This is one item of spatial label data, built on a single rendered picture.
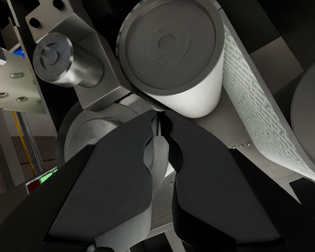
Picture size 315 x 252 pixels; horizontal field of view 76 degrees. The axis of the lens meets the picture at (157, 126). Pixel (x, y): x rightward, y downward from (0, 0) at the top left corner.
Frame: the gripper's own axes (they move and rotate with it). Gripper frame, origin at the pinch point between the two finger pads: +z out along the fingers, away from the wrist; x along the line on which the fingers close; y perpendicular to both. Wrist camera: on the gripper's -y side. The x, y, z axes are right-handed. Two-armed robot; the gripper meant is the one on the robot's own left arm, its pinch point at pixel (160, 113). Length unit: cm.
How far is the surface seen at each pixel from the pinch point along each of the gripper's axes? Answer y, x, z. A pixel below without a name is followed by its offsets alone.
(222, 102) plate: 16.4, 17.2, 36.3
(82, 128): 6.6, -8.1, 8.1
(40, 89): 5.3, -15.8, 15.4
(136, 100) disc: 4.0, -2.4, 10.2
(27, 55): 1.7, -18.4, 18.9
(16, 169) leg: 65, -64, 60
